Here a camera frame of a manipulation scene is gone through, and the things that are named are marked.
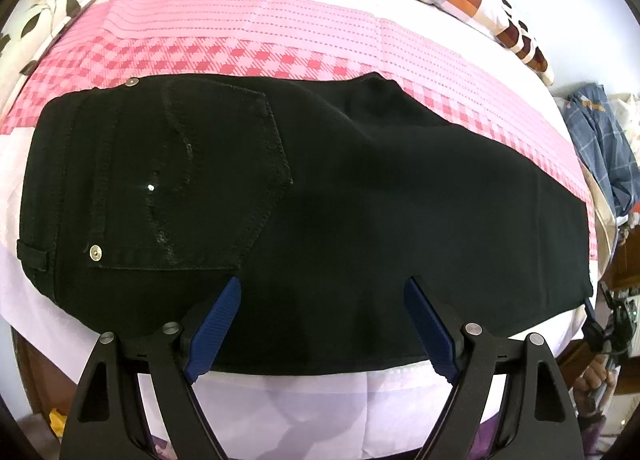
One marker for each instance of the purple patterned mat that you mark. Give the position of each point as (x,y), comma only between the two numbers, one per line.
(492,432)

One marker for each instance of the wooden bed frame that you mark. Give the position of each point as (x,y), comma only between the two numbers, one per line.
(32,375)

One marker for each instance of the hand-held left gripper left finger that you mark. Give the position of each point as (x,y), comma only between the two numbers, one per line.
(216,324)

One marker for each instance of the blue plaid cloth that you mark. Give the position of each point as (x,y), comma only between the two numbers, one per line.
(600,140)

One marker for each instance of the wooden cabinet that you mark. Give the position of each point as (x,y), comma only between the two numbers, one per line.
(625,260)

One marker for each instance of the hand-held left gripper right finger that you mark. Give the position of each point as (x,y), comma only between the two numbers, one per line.
(429,329)

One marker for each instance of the pink checked bedsheet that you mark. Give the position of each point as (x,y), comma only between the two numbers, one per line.
(300,30)

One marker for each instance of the black pants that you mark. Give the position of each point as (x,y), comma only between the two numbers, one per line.
(350,190)

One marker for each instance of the person's right forearm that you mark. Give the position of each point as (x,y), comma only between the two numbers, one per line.
(590,385)

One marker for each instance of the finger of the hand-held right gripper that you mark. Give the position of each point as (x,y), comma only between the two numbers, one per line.
(591,312)

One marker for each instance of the yellow object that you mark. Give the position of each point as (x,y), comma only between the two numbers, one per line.
(58,421)

